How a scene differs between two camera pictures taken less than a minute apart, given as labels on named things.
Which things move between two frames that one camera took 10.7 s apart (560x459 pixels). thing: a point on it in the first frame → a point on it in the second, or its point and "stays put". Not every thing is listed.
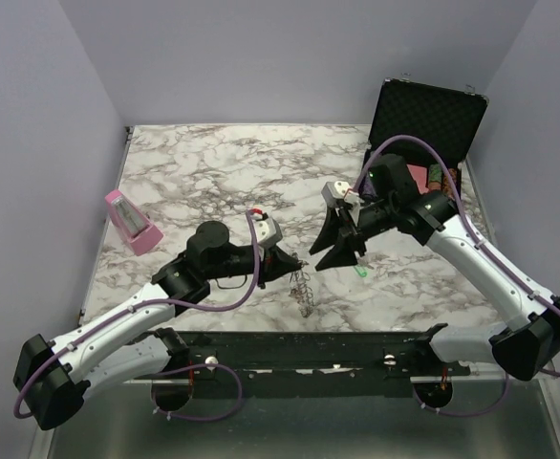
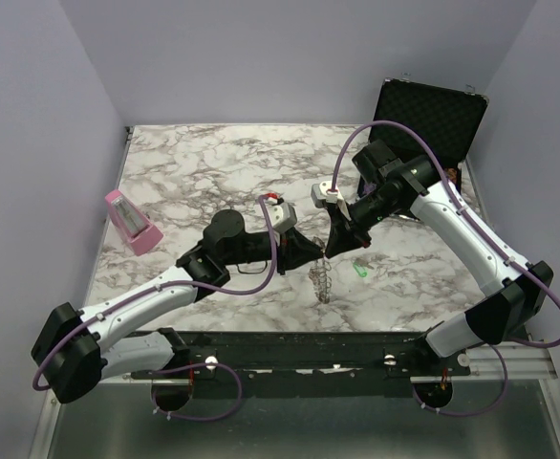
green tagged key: (362, 272) stays put
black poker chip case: (447, 119) stays put
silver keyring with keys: (301, 292) → (319, 275)
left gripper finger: (280, 262) → (300, 250)
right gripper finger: (340, 254) → (346, 236)
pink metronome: (136, 229) stays put
